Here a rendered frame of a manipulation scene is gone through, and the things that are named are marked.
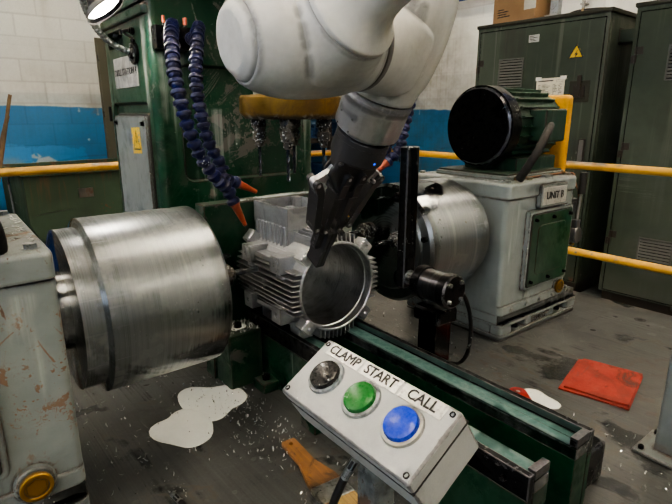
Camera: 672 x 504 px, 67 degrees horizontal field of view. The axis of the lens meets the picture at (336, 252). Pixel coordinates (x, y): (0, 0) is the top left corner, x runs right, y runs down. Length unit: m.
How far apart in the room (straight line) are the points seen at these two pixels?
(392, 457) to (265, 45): 0.35
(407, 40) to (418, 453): 0.40
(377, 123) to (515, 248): 0.64
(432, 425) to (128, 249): 0.46
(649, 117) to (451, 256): 2.91
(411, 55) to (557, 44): 3.56
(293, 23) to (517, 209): 0.82
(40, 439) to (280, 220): 0.48
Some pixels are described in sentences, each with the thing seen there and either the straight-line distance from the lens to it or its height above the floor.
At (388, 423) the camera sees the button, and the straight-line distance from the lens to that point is 0.43.
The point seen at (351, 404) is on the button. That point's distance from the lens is 0.45.
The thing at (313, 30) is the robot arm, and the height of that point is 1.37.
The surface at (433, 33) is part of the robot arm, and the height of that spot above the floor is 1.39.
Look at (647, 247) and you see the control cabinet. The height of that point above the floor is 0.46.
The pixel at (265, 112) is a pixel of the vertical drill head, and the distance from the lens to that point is 0.88.
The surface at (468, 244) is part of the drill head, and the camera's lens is 1.08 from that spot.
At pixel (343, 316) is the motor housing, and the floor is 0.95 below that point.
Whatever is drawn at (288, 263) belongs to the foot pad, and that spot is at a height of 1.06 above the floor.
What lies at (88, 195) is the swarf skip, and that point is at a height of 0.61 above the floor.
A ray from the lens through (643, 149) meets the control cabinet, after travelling 3.86.
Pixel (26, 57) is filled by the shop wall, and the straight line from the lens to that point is 6.00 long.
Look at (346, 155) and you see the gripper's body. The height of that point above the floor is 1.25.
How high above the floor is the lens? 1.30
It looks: 15 degrees down
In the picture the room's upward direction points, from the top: straight up
